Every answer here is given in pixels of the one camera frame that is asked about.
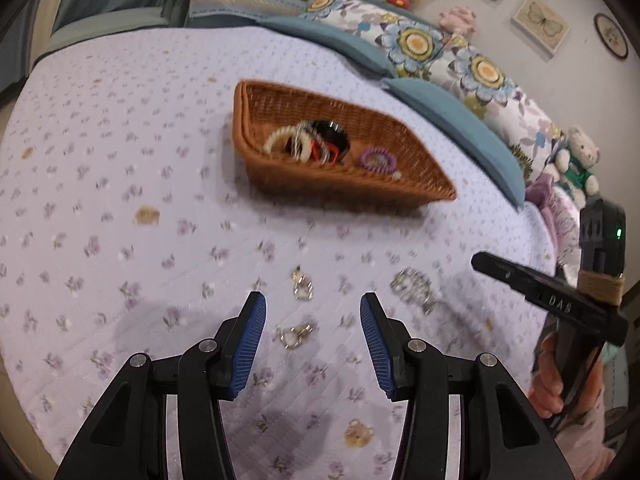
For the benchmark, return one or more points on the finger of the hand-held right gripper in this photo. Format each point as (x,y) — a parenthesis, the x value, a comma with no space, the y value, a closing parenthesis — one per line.
(500,269)

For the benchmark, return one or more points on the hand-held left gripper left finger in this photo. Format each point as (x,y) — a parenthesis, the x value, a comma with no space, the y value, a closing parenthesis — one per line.
(247,345)

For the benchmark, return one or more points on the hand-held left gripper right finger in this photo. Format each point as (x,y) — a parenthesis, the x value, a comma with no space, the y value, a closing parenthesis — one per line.
(377,345)

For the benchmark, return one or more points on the brown wicker basket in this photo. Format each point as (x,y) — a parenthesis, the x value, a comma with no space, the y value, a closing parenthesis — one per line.
(370,120)

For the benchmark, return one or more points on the black wrist watch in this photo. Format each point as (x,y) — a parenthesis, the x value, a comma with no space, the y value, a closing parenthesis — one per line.
(327,130)

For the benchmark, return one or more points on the person's right forearm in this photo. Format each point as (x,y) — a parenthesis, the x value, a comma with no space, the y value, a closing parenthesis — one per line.
(590,445)

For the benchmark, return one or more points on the person's right hand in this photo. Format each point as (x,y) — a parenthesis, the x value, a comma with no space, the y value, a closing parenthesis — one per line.
(547,380)

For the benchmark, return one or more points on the pink purple blanket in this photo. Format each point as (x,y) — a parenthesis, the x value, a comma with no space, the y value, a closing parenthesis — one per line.
(545,200)

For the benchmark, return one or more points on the cream teddy bear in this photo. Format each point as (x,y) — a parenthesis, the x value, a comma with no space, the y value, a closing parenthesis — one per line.
(580,145)

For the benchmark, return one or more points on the blue pillow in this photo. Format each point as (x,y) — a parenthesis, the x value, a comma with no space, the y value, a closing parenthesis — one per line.
(340,42)
(450,110)

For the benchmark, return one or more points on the floral cushion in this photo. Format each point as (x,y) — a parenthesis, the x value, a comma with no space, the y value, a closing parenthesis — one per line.
(490,75)
(410,42)

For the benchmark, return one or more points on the butterfly canvas picture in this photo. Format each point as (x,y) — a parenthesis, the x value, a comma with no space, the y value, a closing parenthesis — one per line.
(542,22)

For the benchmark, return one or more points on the pink pig plush toy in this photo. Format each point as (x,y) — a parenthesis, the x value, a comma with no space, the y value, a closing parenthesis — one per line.
(460,19)

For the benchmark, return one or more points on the round framed picture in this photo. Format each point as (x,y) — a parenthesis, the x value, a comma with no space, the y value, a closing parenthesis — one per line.
(611,35)

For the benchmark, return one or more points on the striped blue sofa cover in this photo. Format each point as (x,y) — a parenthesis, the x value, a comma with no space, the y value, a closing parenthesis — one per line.
(240,2)

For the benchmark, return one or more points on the green sofa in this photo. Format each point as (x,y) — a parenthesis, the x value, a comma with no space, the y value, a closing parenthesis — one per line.
(100,32)

